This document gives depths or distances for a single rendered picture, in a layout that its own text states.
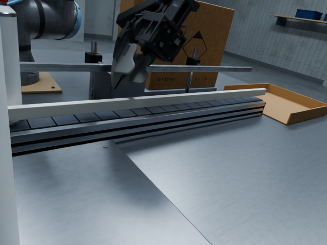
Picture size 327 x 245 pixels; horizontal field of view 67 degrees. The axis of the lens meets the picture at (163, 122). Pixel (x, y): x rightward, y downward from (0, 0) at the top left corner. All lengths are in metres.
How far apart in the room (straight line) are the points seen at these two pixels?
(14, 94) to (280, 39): 8.52
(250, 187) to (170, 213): 0.21
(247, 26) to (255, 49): 0.84
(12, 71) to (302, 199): 0.50
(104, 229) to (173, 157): 0.25
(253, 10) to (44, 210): 9.33
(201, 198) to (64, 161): 0.20
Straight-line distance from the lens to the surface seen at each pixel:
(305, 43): 8.37
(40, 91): 0.72
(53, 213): 0.28
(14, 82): 0.42
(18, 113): 0.42
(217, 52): 0.92
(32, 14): 0.75
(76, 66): 0.49
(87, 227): 0.27
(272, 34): 8.91
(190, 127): 0.60
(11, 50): 0.41
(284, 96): 1.16
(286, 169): 0.57
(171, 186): 0.41
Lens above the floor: 1.08
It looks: 24 degrees down
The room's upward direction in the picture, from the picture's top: 11 degrees clockwise
